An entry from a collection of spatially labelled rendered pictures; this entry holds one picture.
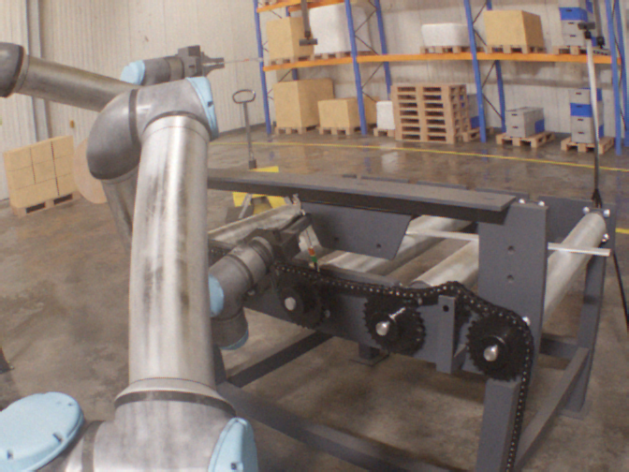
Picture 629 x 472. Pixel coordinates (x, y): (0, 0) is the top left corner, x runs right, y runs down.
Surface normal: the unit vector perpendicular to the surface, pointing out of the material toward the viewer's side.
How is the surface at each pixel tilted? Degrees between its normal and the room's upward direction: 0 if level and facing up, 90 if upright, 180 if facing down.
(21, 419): 5
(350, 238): 90
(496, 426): 90
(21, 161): 90
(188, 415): 45
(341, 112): 90
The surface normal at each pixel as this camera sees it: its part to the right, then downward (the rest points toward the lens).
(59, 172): 0.66, 0.13
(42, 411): -0.19, -0.94
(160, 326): 0.02, -0.61
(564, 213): -0.69, 0.26
